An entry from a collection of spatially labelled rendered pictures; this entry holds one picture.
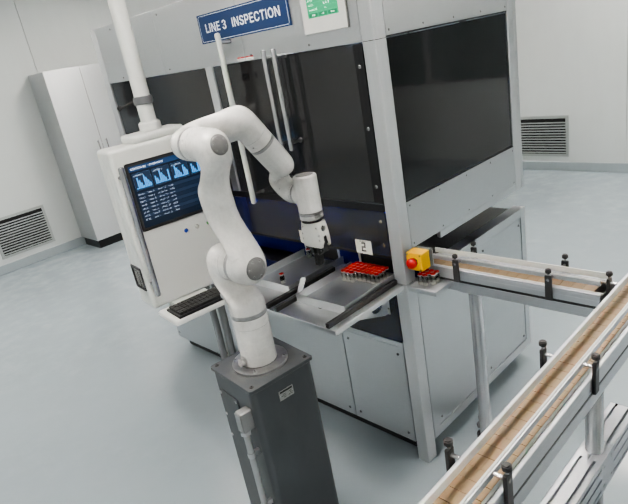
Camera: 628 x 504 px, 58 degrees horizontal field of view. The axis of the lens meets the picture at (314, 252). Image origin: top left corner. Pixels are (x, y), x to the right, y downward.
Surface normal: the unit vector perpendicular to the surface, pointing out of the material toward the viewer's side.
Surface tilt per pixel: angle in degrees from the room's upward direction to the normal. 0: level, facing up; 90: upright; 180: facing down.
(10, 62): 90
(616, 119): 90
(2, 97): 90
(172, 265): 90
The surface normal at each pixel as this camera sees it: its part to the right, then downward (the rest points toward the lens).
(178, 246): 0.61, 0.18
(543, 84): -0.69, 0.36
